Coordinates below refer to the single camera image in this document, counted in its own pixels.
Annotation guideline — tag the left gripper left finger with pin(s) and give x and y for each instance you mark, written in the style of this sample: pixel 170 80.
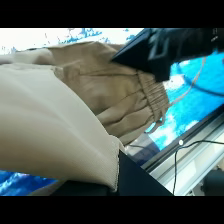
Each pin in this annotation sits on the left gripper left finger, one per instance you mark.
pixel 86 190

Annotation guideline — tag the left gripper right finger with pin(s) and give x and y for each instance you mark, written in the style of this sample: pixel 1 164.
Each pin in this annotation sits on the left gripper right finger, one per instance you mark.
pixel 140 180

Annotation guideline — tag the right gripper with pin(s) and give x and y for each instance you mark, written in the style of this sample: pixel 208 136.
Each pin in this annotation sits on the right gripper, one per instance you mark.
pixel 186 41

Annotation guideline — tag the beige pants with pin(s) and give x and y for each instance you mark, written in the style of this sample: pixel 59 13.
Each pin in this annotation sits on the beige pants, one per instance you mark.
pixel 60 116

